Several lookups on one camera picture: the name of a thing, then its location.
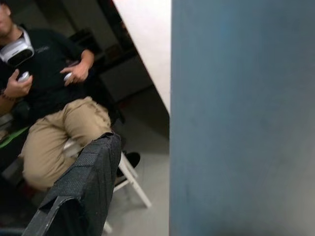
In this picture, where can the white handheld controller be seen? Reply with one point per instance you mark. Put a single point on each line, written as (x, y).
(23, 76)
(67, 76)

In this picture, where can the person right hand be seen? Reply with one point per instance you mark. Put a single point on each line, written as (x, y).
(18, 87)

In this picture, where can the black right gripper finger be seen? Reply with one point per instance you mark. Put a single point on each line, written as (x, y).
(81, 186)

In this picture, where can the white wooden chair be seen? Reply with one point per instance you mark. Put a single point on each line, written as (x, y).
(137, 189)

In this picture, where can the seated person in black shirt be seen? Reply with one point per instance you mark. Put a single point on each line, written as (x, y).
(49, 61)

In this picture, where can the person left hand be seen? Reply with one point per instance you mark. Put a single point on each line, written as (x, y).
(80, 71)

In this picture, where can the white VR headset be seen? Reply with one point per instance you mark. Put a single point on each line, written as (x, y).
(17, 51)

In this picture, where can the white plastic table leg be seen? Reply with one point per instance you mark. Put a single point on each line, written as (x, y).
(246, 110)

